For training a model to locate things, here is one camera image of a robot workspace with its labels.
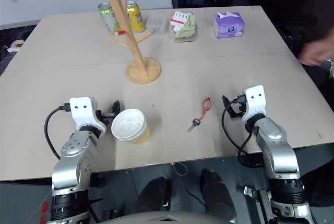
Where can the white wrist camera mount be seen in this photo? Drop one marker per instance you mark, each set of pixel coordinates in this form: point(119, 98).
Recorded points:
point(255, 101)
point(82, 110)

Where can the grey robot torso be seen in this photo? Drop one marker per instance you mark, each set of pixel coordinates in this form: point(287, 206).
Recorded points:
point(167, 217)

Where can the small red white peg tag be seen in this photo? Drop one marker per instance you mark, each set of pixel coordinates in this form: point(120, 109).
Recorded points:
point(120, 32)

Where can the white paper cup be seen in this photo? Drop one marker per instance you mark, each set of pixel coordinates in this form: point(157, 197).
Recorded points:
point(128, 126)

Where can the clear box with white packets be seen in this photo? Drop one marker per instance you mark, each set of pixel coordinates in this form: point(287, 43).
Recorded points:
point(184, 28)

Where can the purple tissue box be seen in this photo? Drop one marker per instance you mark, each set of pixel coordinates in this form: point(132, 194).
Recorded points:
point(229, 26)

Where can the wooden peg tree stand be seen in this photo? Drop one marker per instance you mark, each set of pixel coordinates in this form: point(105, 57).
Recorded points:
point(143, 70)

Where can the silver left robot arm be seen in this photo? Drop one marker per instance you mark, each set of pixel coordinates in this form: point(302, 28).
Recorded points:
point(69, 166)

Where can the green drink can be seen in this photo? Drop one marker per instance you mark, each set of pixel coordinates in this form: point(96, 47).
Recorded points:
point(108, 17)

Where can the bystander bare forearm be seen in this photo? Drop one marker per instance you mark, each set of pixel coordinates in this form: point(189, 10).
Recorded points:
point(328, 33)

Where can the white object on floor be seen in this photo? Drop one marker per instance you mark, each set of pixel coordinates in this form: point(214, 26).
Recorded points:
point(15, 46)

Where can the black clamp block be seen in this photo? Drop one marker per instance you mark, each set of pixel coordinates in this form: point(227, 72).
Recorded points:
point(251, 160)

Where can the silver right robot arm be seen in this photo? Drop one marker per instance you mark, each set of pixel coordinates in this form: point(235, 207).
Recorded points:
point(278, 148)

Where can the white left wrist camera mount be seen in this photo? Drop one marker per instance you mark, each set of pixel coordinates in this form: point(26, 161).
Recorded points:
point(82, 110)

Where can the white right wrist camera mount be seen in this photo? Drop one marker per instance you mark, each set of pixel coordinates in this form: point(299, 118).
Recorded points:
point(255, 101)

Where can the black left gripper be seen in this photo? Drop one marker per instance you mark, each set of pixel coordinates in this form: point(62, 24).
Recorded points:
point(101, 115)

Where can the small empty clear plastic box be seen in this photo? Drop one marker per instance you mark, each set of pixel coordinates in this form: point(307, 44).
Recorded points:
point(156, 24)

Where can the bystander bare hand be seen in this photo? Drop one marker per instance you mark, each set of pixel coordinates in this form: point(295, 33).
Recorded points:
point(311, 51)

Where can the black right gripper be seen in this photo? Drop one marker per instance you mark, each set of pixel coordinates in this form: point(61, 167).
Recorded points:
point(238, 109)

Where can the grey metal frame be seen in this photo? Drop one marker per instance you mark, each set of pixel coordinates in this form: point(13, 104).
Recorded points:
point(257, 200)

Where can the yellow drink can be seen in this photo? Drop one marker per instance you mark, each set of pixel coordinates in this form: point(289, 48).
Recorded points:
point(135, 17)

